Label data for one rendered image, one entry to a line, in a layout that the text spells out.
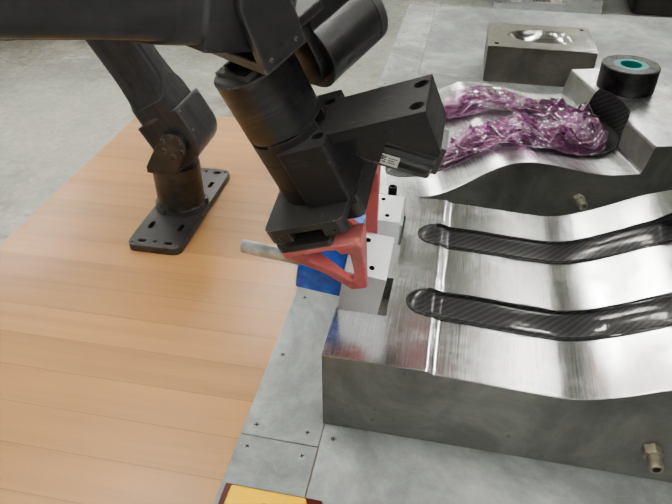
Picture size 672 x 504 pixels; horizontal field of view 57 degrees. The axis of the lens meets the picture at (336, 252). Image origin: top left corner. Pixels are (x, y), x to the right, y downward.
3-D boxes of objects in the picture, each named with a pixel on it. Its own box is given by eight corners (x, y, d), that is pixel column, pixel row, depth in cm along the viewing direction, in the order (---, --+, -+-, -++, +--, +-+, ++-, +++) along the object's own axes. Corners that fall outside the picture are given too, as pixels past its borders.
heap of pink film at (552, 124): (432, 179, 79) (438, 123, 74) (406, 120, 93) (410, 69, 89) (625, 169, 81) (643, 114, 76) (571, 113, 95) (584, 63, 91)
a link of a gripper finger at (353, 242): (405, 239, 53) (365, 157, 48) (394, 304, 49) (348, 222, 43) (335, 249, 56) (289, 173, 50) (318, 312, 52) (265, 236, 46)
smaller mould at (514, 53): (482, 81, 121) (488, 45, 117) (483, 55, 133) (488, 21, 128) (588, 89, 118) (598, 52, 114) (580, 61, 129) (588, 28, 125)
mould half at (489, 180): (345, 236, 79) (345, 161, 72) (327, 143, 100) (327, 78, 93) (713, 215, 83) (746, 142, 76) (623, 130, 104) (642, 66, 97)
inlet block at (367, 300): (233, 285, 55) (232, 246, 51) (249, 245, 59) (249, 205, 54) (376, 317, 55) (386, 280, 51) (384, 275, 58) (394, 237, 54)
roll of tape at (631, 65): (654, 101, 86) (662, 77, 84) (594, 93, 88) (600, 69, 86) (653, 81, 92) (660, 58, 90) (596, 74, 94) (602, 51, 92)
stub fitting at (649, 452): (639, 453, 50) (644, 474, 48) (645, 440, 49) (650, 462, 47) (657, 456, 50) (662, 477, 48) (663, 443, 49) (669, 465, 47)
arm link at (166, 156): (209, 104, 79) (168, 101, 80) (183, 134, 73) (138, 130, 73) (215, 148, 83) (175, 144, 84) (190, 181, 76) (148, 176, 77)
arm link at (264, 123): (304, 94, 48) (262, 13, 43) (353, 103, 44) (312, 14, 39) (242, 151, 45) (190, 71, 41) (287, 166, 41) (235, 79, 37)
